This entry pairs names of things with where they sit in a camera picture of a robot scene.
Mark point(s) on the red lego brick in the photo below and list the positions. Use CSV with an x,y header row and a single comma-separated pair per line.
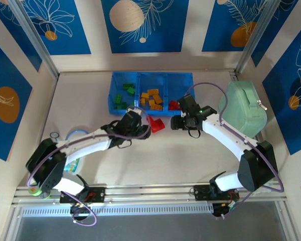
x,y
153,121
173,105
158,126

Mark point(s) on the tiny green lego brick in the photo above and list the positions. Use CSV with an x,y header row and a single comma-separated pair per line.
x,y
132,104

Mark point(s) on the rounded yellow lego brick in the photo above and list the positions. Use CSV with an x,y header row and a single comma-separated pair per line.
x,y
156,107

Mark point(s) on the long green lego brick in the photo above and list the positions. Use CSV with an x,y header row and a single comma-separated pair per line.
x,y
127,87

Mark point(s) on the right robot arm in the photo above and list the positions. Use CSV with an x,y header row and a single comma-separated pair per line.
x,y
228,136

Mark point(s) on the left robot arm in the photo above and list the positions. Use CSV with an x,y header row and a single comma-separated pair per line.
x,y
90,145

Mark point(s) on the blue three-compartment bin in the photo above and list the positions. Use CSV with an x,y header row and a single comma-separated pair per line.
x,y
175,82

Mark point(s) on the blue rimmed round dish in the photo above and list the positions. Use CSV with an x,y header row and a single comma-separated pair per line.
x,y
76,130

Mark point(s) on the mint green zipper case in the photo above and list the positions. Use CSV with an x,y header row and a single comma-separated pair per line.
x,y
250,118

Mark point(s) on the colourful plastic packet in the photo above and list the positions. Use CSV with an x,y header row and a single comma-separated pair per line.
x,y
72,166

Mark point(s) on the green tape roll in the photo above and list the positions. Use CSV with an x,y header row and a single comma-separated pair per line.
x,y
35,192

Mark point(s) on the aluminium frame rail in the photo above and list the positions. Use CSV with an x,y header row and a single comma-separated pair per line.
x,y
150,190

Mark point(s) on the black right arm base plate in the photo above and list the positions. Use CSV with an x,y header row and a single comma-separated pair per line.
x,y
200,192

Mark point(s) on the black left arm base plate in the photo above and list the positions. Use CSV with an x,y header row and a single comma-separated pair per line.
x,y
97,194

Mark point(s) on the blue floral wall poster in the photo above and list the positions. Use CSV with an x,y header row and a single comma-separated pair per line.
x,y
153,37
291,100
65,25
5,100
278,25
215,25
12,22

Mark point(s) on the aluminium corner post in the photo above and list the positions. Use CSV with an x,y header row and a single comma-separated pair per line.
x,y
35,37
256,37

